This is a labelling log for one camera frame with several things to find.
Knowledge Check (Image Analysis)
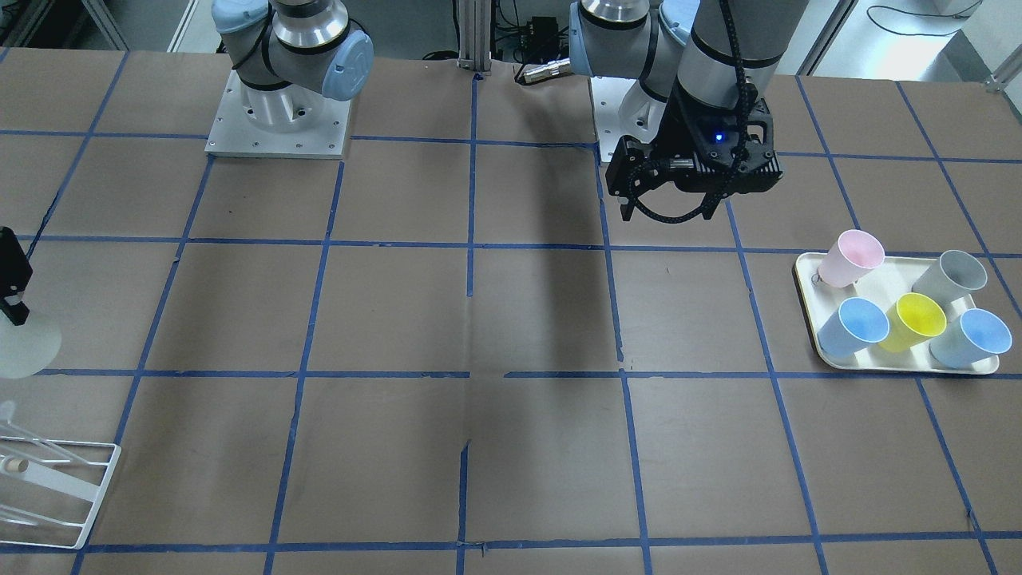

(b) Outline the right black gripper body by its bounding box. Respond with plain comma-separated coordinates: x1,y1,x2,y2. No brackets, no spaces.
1,227,33,304

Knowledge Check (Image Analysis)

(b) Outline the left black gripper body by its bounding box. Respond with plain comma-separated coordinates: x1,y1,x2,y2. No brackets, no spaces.
655,84,782,194

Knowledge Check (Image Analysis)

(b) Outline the cream plastic cup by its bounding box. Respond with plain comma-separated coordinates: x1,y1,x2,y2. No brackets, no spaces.
1,312,62,379

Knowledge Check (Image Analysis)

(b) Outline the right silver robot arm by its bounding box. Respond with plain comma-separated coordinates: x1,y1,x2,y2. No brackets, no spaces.
211,1,374,133

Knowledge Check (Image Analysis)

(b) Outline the pink plastic cup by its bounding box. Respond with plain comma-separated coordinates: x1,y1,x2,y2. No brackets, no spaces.
817,229,886,288

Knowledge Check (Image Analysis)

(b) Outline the light blue cup near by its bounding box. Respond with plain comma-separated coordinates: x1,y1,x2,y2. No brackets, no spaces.
817,297,890,358

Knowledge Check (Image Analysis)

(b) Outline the light blue cup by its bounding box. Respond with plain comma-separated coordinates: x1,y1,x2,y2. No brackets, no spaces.
817,297,890,358
929,308,1014,368

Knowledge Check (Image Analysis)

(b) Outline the yellow plastic cup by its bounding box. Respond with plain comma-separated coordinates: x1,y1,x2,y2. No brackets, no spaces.
878,292,948,353

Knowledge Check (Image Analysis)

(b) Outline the grey plastic cup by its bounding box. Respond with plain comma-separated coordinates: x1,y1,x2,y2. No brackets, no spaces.
910,250,988,305

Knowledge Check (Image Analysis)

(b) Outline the light blue cup far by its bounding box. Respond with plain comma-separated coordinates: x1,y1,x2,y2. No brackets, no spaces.
929,308,1014,368

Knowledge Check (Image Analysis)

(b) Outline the white plastic tray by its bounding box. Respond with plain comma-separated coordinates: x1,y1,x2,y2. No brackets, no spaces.
793,252,1000,376

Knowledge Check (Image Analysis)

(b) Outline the white wire cup rack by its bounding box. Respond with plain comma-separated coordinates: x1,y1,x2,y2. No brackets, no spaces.
1,401,123,550

